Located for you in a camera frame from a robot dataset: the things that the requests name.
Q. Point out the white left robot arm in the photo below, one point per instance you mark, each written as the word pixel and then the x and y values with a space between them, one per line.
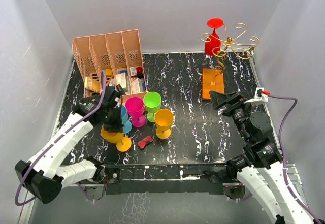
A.
pixel 43 175

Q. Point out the yellow block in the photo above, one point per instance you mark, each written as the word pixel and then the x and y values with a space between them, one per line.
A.
pixel 108 72

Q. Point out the red wine glass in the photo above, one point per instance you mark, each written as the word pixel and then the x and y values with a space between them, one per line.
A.
pixel 213 42

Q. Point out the peach plastic file organizer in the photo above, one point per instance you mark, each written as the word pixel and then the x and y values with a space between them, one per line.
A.
pixel 119 51

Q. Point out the orange wine glass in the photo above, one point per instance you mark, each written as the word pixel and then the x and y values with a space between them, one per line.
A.
pixel 164 119

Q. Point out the white red box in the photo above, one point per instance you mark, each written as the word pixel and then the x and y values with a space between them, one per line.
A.
pixel 123 80

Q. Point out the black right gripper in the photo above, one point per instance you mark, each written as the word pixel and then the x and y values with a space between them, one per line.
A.
pixel 219 99

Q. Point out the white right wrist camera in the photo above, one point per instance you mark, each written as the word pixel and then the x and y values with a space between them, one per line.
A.
pixel 261 96

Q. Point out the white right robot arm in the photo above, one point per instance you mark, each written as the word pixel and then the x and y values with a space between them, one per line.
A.
pixel 262 167

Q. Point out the red round object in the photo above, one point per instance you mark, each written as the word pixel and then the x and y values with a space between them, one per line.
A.
pixel 139 69

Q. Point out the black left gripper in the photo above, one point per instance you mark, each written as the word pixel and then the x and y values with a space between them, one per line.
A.
pixel 118 125

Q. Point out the blue wine glass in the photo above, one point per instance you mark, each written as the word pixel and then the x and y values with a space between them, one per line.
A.
pixel 127 125

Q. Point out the yellow wine glass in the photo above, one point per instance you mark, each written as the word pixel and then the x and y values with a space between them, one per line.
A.
pixel 123 143

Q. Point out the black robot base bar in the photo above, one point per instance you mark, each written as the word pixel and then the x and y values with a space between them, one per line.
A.
pixel 175 178

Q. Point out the gold wire rack wooden base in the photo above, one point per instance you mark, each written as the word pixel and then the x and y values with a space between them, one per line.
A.
pixel 213 78

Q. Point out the green wine glass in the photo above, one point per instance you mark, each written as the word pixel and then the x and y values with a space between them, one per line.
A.
pixel 152 103

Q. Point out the red bone-shaped toy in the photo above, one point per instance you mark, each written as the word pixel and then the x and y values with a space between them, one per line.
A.
pixel 144 142

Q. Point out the pink wine glass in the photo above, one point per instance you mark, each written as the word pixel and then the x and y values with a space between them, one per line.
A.
pixel 135 108

